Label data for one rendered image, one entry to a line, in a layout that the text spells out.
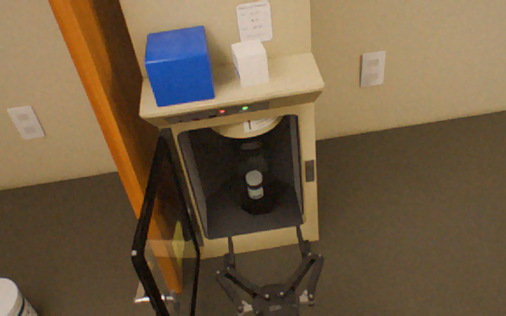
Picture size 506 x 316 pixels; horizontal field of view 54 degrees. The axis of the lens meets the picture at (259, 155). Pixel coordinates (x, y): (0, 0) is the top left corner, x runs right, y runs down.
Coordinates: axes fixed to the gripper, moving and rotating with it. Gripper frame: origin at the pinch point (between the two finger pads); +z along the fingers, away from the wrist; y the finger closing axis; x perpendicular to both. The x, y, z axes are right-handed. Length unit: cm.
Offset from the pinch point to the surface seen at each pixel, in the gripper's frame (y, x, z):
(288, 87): -8.1, -28.6, 8.8
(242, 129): 1.1, -11.0, 21.3
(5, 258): 72, 28, 30
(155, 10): 12.2, -41.0, 19.3
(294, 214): -8.8, 20.9, 22.7
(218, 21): 2.1, -37.3, 19.3
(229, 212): 8.0, 20.8, 27.0
